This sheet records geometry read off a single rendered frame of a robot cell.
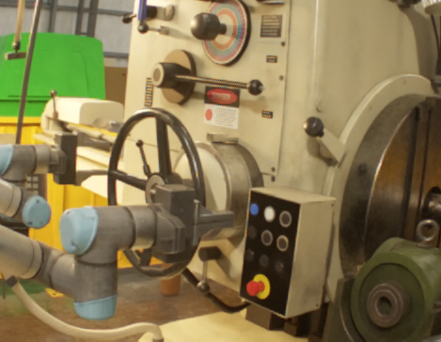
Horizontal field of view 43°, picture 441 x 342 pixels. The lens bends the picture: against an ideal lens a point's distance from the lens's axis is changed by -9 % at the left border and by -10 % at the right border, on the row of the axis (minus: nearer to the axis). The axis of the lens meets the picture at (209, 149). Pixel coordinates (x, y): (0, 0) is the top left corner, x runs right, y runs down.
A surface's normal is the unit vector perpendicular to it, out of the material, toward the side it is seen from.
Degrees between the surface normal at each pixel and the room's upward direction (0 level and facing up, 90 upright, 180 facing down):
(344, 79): 90
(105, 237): 90
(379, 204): 90
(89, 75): 84
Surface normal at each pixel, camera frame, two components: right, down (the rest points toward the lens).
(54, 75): 0.61, 0.04
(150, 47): -0.79, 0.00
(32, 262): 0.82, 0.20
